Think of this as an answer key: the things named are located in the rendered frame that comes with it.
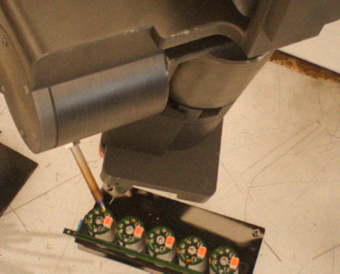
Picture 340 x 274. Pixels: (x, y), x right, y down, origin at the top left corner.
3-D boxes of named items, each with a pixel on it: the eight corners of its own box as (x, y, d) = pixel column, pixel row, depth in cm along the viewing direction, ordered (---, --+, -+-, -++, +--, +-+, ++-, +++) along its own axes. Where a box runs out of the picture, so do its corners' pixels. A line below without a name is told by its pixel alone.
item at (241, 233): (78, 250, 65) (76, 247, 64) (106, 182, 68) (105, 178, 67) (243, 306, 62) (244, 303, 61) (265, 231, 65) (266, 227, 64)
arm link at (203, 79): (145, 140, 34) (182, 75, 28) (99, 42, 35) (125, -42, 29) (261, 99, 37) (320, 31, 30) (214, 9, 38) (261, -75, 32)
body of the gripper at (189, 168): (96, 185, 39) (120, 135, 33) (122, 33, 43) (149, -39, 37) (206, 207, 40) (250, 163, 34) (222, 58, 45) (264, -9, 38)
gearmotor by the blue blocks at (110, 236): (100, 220, 65) (91, 203, 60) (124, 228, 65) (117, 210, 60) (90, 245, 64) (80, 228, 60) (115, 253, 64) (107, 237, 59)
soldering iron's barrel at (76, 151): (107, 196, 61) (75, 130, 61) (107, 198, 59) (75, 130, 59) (92, 204, 61) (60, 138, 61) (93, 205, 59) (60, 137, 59)
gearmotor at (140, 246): (127, 230, 65) (121, 212, 60) (152, 237, 64) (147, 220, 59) (118, 255, 64) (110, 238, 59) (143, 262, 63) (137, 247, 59)
